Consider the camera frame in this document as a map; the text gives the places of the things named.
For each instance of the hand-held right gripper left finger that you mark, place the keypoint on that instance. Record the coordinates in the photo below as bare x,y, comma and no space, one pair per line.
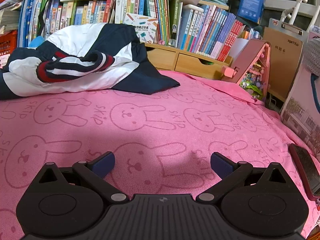
105,164

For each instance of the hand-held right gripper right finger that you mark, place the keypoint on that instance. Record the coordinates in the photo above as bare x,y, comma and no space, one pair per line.
220,165

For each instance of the navy and white jacket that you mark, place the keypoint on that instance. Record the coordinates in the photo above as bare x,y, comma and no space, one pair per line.
75,80

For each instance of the pink rabbit-print blanket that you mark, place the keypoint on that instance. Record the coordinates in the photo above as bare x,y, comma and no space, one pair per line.
150,130

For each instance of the smartphone in red case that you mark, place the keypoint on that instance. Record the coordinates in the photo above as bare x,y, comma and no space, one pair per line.
306,170

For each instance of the wooden desk organizer with drawers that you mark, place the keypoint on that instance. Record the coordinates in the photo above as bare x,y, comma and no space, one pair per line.
192,63

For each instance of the pink miniature house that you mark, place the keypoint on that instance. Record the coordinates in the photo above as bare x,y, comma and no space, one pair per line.
250,55

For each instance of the row of pastel-spine books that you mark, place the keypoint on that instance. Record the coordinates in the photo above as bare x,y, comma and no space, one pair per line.
212,30

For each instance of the blue plush ball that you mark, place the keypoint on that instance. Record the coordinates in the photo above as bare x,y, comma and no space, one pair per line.
38,42

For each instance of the grey knitted cloth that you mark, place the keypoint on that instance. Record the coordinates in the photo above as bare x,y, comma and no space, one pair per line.
312,57

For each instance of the white pencil-print box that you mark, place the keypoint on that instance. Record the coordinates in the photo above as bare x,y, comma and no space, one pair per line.
140,26

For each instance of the red plastic crate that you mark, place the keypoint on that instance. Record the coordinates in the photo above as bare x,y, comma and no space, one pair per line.
7,42

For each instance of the blue cardboard box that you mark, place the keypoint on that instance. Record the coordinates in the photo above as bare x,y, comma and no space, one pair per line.
250,2

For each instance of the row of tall books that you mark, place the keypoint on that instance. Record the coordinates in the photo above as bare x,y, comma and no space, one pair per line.
140,2

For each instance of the row of thin blue books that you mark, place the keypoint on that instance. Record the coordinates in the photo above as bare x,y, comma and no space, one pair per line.
27,17

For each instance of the stack of papers and workbooks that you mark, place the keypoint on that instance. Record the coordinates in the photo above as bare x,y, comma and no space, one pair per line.
8,17

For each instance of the white plastic pipe frame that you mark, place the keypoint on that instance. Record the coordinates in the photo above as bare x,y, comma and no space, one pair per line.
297,7

